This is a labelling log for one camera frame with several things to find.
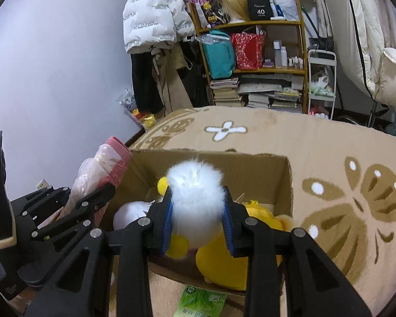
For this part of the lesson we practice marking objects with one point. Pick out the green tissue packet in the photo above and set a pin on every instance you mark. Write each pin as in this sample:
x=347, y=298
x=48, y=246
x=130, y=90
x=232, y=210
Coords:
x=198, y=300

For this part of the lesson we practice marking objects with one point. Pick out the yellow plush doll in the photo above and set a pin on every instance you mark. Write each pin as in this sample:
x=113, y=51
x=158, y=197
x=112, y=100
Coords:
x=217, y=264

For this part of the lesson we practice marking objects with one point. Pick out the white cushioned chair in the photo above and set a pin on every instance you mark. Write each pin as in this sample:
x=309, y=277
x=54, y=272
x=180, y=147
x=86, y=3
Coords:
x=359, y=23

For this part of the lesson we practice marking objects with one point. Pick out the beige hanging garment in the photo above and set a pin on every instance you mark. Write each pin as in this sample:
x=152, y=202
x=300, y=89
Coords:
x=176, y=89

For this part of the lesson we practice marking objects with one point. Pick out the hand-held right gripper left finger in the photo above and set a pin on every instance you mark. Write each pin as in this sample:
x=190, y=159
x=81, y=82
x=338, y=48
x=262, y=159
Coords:
x=166, y=228

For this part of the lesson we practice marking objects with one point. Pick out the small purple box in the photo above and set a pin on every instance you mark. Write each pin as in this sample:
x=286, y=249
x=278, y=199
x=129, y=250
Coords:
x=268, y=63

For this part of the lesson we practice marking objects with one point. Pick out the pile of books and papers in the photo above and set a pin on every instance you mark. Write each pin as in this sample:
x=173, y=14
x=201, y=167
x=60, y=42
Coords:
x=270, y=95

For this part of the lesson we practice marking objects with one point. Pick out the white trolley cart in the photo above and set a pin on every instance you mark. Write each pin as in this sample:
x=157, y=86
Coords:
x=321, y=54

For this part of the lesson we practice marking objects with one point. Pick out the stack of books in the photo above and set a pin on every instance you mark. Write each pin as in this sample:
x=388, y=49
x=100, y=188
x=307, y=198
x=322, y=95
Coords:
x=224, y=92

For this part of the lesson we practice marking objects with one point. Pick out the tall white bottle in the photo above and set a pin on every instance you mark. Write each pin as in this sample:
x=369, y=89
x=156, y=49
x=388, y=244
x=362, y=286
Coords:
x=277, y=54

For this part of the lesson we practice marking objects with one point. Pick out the wooden shelf unit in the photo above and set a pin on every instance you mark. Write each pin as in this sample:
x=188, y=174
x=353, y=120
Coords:
x=250, y=23

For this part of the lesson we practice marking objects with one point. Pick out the black box with white print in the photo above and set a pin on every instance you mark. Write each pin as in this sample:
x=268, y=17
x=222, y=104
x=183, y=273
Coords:
x=260, y=8

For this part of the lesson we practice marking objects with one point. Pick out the black hanging garment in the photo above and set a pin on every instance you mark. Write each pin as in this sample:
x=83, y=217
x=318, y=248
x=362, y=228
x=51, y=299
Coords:
x=145, y=82

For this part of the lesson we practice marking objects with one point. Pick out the white puffer jacket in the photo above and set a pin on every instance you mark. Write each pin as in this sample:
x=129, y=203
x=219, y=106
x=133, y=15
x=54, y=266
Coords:
x=151, y=10

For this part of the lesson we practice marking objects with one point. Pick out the clear zip bag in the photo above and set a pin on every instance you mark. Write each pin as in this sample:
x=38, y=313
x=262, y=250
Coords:
x=214, y=38

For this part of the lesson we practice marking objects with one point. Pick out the cream padded chair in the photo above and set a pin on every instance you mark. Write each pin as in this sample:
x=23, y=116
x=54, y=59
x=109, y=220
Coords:
x=392, y=72

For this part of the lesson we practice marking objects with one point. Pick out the pale green packets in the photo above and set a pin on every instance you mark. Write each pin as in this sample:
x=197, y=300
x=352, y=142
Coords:
x=321, y=89

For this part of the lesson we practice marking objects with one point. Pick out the clear bag of toys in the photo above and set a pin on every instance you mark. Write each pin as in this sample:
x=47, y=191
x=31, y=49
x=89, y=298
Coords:
x=142, y=115

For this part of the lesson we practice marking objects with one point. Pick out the teal bag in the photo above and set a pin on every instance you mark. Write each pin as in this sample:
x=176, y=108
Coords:
x=219, y=59

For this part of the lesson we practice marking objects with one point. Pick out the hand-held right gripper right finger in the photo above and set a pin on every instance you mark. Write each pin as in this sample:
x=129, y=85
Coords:
x=230, y=231

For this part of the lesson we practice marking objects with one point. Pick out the white fluffy yellow plush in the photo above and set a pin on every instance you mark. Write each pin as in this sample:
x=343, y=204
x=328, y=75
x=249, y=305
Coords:
x=194, y=198

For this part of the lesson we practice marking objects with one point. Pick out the printed cardboard box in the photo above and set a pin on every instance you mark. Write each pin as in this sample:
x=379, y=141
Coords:
x=250, y=171

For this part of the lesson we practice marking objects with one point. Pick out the blonde wig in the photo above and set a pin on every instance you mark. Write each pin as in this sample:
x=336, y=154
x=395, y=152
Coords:
x=234, y=5

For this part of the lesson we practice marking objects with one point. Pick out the colourful printed bag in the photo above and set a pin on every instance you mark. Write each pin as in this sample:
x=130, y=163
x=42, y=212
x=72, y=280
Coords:
x=208, y=6

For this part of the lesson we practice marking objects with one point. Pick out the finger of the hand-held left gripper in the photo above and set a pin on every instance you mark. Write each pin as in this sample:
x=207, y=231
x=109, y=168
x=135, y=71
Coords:
x=43, y=196
x=85, y=204

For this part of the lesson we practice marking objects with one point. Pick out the white wall socket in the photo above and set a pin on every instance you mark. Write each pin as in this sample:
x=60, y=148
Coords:
x=43, y=184

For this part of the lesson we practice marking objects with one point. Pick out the red patterned bag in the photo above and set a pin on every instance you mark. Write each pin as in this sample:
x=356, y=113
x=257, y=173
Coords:
x=247, y=51

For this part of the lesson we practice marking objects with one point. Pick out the white-haired purple plush doll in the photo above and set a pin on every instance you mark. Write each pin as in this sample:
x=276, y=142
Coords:
x=128, y=214

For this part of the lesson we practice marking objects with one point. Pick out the teal bottle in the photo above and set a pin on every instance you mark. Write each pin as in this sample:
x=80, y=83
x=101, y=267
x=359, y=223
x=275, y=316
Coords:
x=394, y=129

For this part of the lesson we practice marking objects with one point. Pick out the pink packet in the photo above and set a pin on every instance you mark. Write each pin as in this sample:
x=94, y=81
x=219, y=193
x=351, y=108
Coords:
x=112, y=161

